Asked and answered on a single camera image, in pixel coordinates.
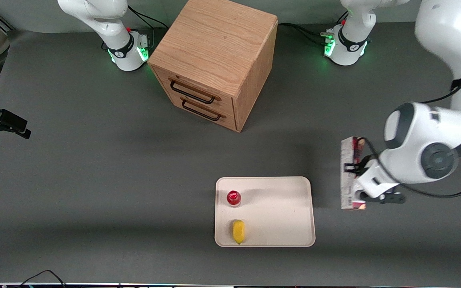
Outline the black base cable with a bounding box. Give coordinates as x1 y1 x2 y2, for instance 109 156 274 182
278 22 335 45
127 5 168 31

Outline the red capped bottle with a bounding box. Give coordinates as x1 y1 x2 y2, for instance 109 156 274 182
226 190 242 208

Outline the thin black cable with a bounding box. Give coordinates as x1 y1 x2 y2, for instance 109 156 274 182
14 270 68 288

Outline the red cookie box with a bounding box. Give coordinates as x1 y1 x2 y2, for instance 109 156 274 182
340 136 368 211

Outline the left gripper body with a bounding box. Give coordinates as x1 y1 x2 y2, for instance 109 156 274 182
352 157 398 189

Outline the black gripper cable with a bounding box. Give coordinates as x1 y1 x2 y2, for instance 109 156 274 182
357 137 461 199

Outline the wooden drawer cabinet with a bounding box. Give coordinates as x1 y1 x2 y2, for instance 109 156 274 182
147 0 279 133

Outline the black drawer handle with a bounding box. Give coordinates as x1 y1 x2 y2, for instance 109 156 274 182
180 98 226 122
169 78 220 105

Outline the yellow lemon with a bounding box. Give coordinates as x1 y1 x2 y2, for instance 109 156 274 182
231 219 246 245

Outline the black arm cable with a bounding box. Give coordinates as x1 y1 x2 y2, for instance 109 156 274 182
421 24 461 105

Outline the beige plastic tray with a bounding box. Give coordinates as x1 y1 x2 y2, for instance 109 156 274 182
214 176 316 248

